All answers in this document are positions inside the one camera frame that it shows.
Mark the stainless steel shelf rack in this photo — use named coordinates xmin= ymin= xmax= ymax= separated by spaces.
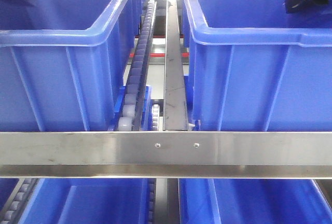
xmin=0 ymin=0 xmax=332 ymax=224

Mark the left upper blue bin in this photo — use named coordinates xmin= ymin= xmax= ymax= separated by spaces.
xmin=1 ymin=0 xmax=143 ymax=132

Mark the blue bin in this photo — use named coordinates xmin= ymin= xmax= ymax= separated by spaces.
xmin=179 ymin=178 xmax=331 ymax=223
xmin=183 ymin=0 xmax=331 ymax=131
xmin=1 ymin=0 xmax=143 ymax=132
xmin=1 ymin=178 xmax=154 ymax=223

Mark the right upper blue bin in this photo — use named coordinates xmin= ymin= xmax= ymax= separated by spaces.
xmin=183 ymin=0 xmax=331 ymax=131

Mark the white roller conveyor track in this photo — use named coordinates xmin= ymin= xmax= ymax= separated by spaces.
xmin=118 ymin=0 xmax=157 ymax=132

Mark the lower left blue bin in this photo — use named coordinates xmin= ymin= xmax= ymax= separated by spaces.
xmin=1 ymin=178 xmax=154 ymax=223

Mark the lower right blue bin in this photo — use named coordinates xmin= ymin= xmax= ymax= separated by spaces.
xmin=179 ymin=178 xmax=331 ymax=223

